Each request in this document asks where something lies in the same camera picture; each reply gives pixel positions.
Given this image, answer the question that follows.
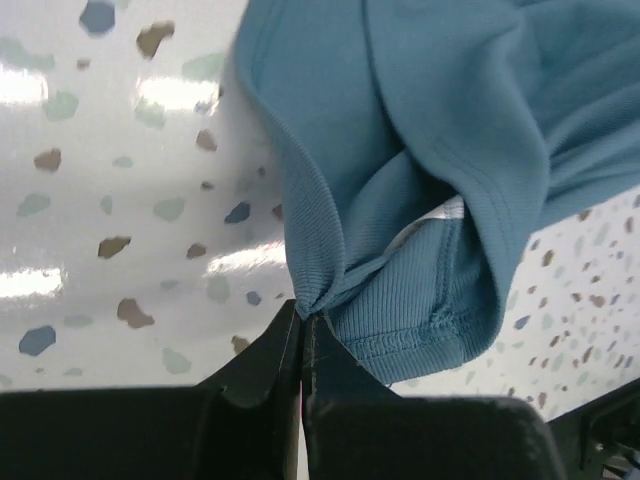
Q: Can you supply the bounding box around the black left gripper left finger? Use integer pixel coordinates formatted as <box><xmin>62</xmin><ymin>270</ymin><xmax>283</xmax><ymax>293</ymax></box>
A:
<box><xmin>1</xmin><ymin>301</ymin><xmax>301</xmax><ymax>479</ymax></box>

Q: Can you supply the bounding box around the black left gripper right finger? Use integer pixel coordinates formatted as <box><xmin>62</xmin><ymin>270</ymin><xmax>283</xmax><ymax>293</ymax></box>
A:
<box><xmin>302</xmin><ymin>315</ymin><xmax>560</xmax><ymax>479</ymax></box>

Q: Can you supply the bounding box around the blue ribbed tank top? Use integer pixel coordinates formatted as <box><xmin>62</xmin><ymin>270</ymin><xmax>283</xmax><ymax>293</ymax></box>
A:
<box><xmin>233</xmin><ymin>1</ymin><xmax>639</xmax><ymax>384</ymax></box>

